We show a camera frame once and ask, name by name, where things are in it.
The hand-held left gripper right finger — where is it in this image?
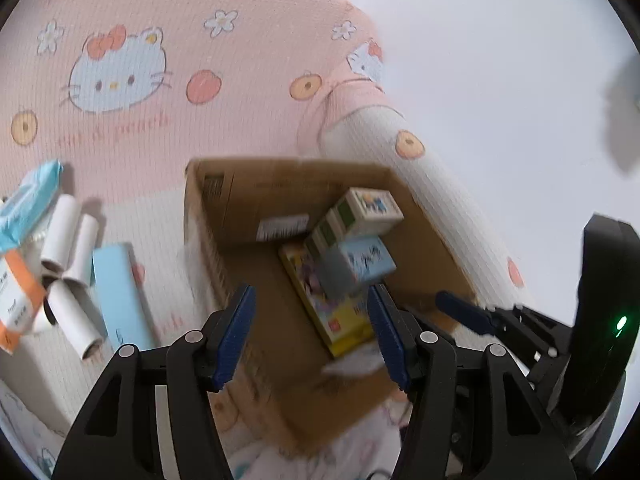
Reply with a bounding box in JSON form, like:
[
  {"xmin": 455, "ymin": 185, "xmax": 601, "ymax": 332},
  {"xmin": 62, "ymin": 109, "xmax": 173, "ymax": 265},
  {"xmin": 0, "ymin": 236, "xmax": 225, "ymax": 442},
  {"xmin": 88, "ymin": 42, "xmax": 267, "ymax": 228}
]
[{"xmin": 367, "ymin": 282, "xmax": 581, "ymax": 480}]

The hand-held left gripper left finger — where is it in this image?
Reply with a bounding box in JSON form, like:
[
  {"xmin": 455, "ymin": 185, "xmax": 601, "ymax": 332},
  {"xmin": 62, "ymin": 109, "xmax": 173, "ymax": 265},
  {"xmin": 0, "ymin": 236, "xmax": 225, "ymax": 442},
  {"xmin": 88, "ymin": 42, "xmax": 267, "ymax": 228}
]
[{"xmin": 52, "ymin": 284, "xmax": 258, "ymax": 480}]

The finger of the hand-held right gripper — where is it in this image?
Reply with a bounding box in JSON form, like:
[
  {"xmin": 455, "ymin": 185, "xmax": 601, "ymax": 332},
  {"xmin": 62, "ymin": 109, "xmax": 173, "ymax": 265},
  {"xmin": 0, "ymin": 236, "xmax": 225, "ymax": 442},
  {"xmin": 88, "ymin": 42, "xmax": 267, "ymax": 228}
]
[{"xmin": 435, "ymin": 290, "xmax": 571, "ymax": 361}]

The brown cardboard box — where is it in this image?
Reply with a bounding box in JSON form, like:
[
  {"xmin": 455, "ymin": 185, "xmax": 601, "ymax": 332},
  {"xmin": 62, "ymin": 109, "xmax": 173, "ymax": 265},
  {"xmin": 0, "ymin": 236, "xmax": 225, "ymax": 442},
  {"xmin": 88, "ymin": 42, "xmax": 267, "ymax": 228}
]
[{"xmin": 182, "ymin": 157, "xmax": 478, "ymax": 458}]

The plain light blue box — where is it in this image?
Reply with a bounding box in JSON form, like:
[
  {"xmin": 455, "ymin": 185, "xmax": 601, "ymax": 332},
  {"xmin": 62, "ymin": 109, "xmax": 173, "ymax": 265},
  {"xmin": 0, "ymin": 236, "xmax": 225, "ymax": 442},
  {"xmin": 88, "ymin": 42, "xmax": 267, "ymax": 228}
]
[{"xmin": 91, "ymin": 242, "xmax": 157, "ymax": 353}]

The green and white carton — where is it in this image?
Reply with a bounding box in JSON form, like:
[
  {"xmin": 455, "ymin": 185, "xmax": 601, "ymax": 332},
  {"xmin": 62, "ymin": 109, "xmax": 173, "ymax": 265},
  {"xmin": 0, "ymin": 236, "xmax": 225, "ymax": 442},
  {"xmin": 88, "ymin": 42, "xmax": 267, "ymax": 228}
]
[{"xmin": 305, "ymin": 187, "xmax": 405, "ymax": 261}]

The orange and white tissue pack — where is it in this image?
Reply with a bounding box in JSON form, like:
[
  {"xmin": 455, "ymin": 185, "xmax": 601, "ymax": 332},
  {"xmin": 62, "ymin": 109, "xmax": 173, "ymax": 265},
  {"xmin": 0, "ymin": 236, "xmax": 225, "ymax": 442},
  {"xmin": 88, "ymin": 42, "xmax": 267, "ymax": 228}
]
[{"xmin": 0, "ymin": 247, "xmax": 48, "ymax": 356}]

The blue wet wipes pack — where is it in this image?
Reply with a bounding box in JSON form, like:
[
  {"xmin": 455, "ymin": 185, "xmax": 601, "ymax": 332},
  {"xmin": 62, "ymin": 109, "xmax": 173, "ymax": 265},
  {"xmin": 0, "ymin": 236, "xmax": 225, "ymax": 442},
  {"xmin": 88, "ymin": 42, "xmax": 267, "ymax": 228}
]
[{"xmin": 0, "ymin": 160, "xmax": 63, "ymax": 253}]

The yellow cartoon print box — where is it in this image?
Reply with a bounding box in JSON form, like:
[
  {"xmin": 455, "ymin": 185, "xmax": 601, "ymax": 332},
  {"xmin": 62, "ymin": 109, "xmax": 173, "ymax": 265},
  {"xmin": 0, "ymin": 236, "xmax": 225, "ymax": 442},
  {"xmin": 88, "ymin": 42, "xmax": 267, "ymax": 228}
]
[{"xmin": 278, "ymin": 242, "xmax": 381, "ymax": 358}]

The light blue printed carton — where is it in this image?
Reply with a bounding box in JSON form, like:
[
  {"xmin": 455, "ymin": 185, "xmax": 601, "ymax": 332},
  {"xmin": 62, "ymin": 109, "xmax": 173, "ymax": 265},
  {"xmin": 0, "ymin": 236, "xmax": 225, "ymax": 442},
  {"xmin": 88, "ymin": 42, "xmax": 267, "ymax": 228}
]
[{"xmin": 316, "ymin": 236, "xmax": 397, "ymax": 298}]

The white paper roll tube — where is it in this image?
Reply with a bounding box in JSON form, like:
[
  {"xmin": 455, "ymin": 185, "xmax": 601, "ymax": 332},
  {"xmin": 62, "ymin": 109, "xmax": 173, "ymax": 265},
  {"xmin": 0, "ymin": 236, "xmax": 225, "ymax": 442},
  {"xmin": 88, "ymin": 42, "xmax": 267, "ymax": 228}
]
[
  {"xmin": 65, "ymin": 214, "xmax": 100, "ymax": 288},
  {"xmin": 46, "ymin": 280, "xmax": 109, "ymax": 361},
  {"xmin": 40, "ymin": 195, "xmax": 76, "ymax": 275}
]

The pink cat print blanket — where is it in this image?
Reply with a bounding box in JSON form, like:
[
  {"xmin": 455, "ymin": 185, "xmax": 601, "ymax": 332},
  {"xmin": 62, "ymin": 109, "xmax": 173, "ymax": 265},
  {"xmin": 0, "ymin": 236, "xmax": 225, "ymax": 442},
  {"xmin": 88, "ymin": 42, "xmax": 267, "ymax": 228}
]
[{"xmin": 0, "ymin": 0, "xmax": 531, "ymax": 441}]

